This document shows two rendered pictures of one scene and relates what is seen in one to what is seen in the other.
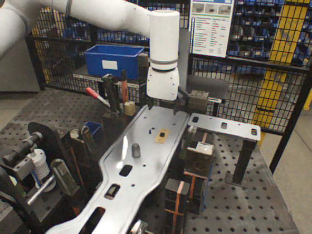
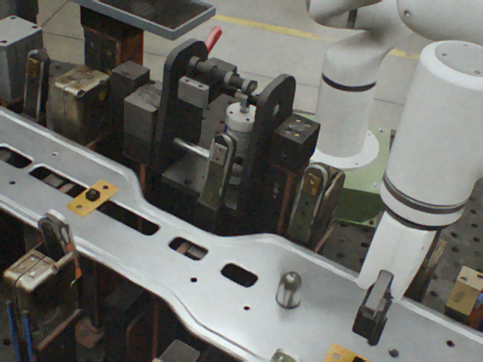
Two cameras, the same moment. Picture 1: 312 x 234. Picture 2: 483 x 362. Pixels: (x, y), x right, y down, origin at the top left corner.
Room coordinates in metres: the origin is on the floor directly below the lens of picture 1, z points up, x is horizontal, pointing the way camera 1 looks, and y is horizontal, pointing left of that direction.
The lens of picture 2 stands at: (0.50, -0.56, 1.69)
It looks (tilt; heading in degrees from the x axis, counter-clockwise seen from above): 38 degrees down; 94
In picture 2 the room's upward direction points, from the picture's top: 8 degrees clockwise
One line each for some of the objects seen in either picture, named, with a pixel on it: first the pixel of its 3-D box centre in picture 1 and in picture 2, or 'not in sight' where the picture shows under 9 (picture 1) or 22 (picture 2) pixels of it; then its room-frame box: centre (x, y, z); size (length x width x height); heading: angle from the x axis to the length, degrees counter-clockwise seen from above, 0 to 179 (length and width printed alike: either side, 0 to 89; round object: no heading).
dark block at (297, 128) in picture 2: (71, 177); (278, 226); (0.51, 0.31, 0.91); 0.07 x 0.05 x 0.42; 69
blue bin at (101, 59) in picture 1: (115, 61); not in sight; (1.21, 0.23, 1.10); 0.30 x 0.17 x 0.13; 76
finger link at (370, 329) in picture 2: (179, 105); (367, 323); (0.62, -0.08, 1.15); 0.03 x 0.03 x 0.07; 69
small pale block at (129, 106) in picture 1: (132, 136); (432, 359); (0.78, 0.11, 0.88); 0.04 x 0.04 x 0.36; 69
